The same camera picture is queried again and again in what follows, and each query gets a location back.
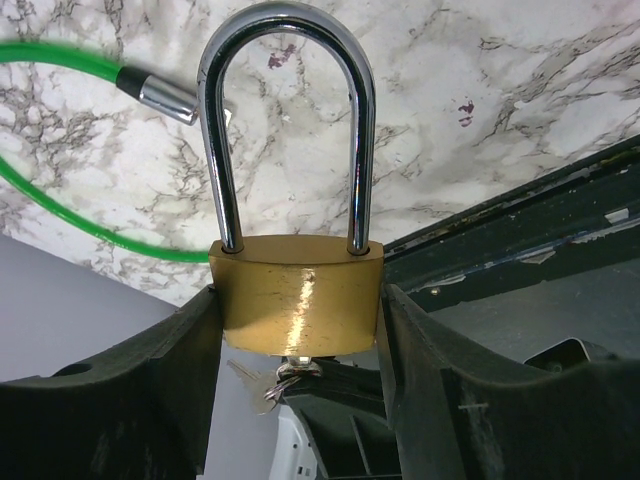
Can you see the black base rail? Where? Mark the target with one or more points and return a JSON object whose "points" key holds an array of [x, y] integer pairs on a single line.
{"points": [[576, 219]]}

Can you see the brass padlock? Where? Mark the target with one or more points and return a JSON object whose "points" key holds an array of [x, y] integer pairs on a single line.
{"points": [[293, 295]]}

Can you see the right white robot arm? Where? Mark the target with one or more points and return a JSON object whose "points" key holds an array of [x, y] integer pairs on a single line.
{"points": [[570, 355]]}

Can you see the silver padlock keys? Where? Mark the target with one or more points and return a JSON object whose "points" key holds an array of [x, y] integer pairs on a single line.
{"points": [[266, 388]]}

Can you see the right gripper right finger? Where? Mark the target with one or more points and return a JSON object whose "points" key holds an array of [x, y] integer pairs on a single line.
{"points": [[462, 411]]}

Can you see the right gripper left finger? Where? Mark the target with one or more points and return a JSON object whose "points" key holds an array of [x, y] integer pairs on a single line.
{"points": [[141, 409]]}

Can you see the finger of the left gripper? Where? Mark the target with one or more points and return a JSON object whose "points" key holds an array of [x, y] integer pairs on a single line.
{"points": [[342, 413]]}

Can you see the green cable lock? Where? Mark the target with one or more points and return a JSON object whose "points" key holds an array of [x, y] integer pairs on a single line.
{"points": [[111, 149]]}

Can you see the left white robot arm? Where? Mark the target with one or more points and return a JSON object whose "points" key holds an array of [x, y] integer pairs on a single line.
{"points": [[293, 457]]}

